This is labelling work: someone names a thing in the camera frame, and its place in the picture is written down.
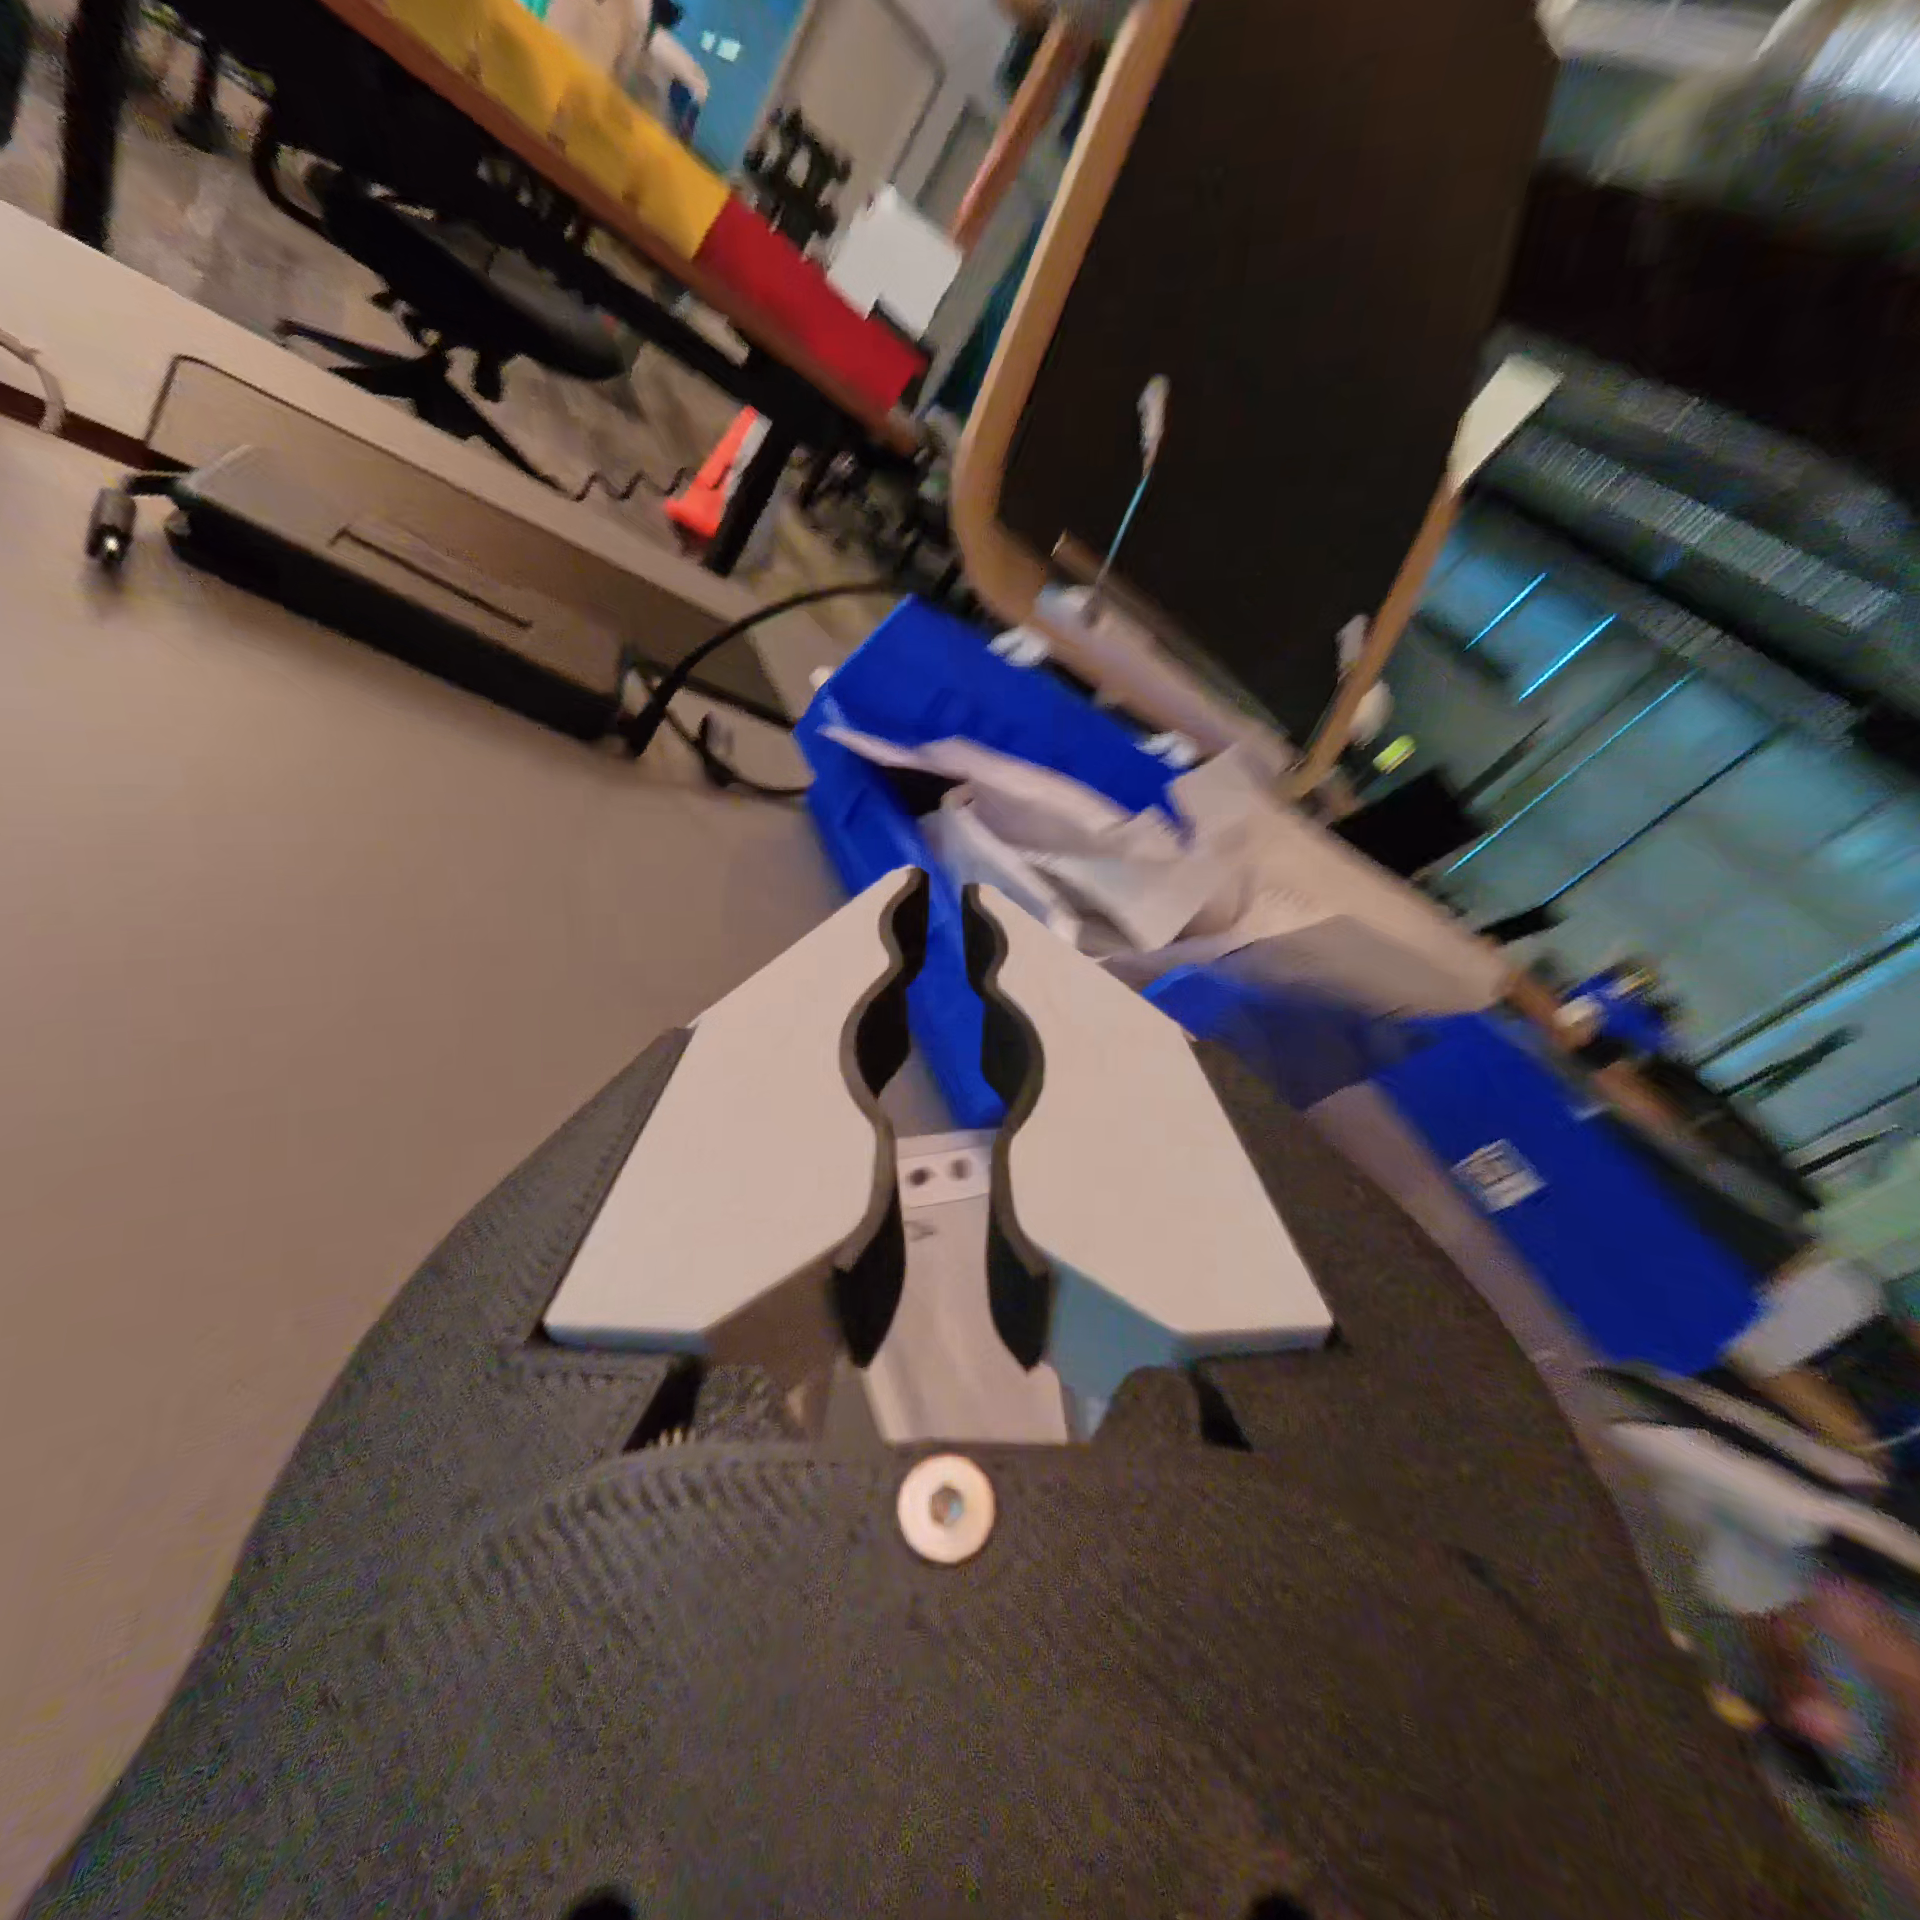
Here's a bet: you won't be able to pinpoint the lego instruction booklet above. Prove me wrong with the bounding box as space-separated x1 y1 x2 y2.
1592 1357 1920 1617

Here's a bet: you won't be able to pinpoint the papers in blue bin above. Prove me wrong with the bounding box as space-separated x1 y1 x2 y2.
824 719 1518 1023

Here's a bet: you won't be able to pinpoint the large blue storage bin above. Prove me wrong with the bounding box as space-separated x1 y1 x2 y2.
791 593 1769 1378

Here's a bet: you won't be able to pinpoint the black office chair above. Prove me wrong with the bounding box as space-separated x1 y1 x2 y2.
248 111 649 459

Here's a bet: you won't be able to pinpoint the black power cable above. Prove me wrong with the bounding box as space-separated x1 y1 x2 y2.
618 575 905 799

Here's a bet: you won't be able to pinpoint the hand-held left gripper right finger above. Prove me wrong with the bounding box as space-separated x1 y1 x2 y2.
961 882 1338 1441

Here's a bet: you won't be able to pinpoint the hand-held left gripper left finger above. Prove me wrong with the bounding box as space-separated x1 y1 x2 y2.
545 867 932 1444

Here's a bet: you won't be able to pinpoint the white cable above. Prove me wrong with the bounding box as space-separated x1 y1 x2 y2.
0 326 74 442

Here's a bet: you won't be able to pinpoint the black chair with wooden frame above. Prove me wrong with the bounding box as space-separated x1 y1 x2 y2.
950 0 1566 799

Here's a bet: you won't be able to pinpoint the table with yellow red panels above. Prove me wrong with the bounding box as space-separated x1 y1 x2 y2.
323 0 935 578

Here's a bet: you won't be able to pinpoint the black power adapter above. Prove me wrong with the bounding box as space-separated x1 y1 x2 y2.
163 442 635 746

